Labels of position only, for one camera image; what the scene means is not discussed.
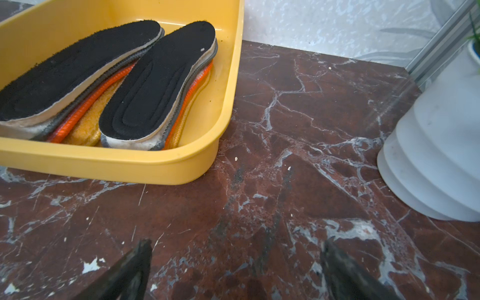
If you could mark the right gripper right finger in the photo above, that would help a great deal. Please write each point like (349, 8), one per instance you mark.
(347, 280)

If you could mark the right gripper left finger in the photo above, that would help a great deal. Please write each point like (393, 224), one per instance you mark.
(127, 279)

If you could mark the yellow insole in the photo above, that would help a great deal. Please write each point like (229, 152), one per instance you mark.
(86, 132)
(180, 131)

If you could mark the black insole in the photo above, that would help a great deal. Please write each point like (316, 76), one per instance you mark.
(151, 92)
(54, 84)

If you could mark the grey felt insole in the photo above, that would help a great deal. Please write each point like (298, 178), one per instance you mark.
(41, 131)
(168, 135)

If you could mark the yellow plastic storage box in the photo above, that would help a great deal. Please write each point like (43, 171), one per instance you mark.
(35, 34)

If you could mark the potted plant white pot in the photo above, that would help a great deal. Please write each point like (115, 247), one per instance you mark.
(431, 161)

